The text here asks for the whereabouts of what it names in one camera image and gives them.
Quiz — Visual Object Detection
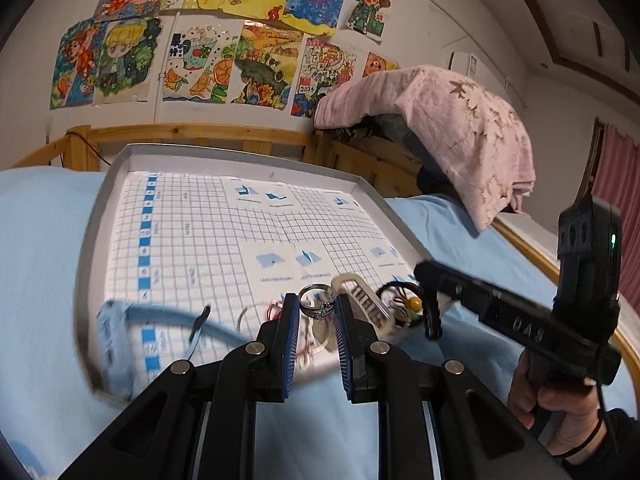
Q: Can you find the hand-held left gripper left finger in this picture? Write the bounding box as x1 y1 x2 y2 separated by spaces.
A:
57 292 302 480

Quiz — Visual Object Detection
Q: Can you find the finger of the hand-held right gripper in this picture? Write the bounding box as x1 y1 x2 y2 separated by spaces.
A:
414 260 481 341

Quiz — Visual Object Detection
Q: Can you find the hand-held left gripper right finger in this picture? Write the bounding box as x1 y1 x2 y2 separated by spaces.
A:
334 292 576 480

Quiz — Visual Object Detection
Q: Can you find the large silver hoop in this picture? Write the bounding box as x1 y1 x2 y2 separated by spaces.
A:
299 317 337 362
237 304 284 334

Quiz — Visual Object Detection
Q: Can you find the black hair tie yellow ball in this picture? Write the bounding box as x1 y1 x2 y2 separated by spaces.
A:
377 282 427 322

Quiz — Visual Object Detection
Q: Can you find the small silver rings bunch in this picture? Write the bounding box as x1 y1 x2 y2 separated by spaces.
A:
298 284 337 319

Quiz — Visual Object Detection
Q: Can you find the grey cardboard tray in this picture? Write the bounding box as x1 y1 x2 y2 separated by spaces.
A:
75 143 442 402

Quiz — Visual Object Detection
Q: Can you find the person's right forearm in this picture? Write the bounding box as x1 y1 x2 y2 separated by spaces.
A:
562 407 640 480

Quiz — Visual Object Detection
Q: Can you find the person's right hand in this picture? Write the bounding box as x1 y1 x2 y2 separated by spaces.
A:
507 350 609 457

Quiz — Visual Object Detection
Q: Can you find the beige hair claw clip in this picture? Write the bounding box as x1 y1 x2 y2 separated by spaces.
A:
332 272 397 335

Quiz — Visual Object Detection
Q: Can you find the pink curtain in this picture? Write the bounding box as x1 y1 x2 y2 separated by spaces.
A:
592 119 640 217

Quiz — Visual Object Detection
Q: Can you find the dark cloth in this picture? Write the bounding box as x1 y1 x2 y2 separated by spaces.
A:
364 112 482 202

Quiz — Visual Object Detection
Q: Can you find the pink flowered blanket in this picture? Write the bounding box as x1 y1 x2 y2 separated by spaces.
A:
313 65 537 233

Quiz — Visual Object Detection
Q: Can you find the white air conditioner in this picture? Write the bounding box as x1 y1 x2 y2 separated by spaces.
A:
448 51 529 110

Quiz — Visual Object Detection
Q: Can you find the wooden bed frame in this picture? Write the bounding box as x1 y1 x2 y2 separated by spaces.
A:
10 125 640 361

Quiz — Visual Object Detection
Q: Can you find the black cable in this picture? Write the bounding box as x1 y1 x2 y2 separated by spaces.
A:
64 132 112 167

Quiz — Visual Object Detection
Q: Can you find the group of colourful wall drawings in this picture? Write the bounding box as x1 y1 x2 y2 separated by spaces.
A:
50 0 402 119

